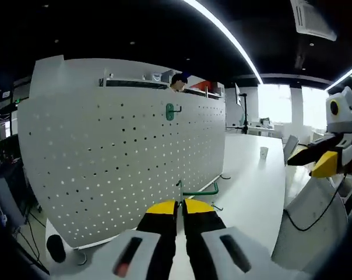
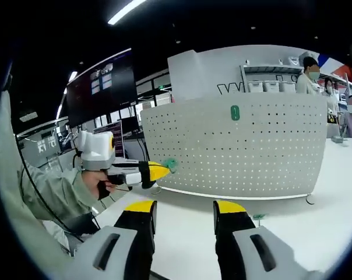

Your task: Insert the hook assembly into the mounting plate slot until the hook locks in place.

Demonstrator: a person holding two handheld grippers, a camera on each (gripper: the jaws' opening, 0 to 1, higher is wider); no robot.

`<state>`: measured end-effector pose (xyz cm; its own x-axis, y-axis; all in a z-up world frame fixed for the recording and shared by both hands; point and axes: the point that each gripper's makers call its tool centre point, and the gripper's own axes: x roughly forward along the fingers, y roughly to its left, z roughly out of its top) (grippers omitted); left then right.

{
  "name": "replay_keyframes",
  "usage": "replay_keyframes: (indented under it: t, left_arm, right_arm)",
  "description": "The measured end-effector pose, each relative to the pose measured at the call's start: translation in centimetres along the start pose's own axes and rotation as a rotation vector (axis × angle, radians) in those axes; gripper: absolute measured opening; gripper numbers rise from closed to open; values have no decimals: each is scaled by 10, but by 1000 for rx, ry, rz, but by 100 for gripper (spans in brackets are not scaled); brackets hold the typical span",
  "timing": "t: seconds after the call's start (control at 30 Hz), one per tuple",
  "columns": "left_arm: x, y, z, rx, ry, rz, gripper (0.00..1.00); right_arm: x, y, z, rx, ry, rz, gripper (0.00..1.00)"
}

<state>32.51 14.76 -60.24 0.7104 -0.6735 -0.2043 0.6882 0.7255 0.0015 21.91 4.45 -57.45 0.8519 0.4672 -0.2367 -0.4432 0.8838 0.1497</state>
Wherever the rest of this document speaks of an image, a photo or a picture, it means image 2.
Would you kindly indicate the white storage bin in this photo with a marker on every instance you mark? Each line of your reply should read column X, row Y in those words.
column 272, row 87
column 255, row 87
column 288, row 87

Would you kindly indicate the person's pale green jacket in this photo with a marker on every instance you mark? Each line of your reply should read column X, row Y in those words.
column 7, row 175

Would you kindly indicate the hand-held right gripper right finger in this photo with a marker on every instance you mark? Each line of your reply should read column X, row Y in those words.
column 237, row 242

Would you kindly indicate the person's left hand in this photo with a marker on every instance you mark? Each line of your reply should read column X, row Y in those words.
column 94, row 181

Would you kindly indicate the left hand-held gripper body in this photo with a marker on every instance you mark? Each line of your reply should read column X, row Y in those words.
column 95, row 148

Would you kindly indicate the metal shelf rack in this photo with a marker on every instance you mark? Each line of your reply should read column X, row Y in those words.
column 269, row 68

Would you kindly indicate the white perforated mounting plate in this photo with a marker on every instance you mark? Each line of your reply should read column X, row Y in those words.
column 251, row 160

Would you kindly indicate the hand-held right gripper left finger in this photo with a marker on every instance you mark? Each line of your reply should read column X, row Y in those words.
column 126, row 242

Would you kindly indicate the large dark screen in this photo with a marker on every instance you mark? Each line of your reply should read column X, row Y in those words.
column 106, row 99

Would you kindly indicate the metal hook rod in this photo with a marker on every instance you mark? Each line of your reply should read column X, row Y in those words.
column 259, row 216

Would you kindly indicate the small purple monitor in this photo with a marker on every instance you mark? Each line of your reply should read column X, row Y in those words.
column 120, row 140

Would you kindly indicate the white lettered partition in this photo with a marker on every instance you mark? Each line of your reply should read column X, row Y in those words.
column 199, row 78

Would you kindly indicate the long ceiling light strip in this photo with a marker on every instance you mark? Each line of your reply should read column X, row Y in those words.
column 126, row 11

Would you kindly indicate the green hook assembly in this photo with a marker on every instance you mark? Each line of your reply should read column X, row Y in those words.
column 170, row 165
column 235, row 112

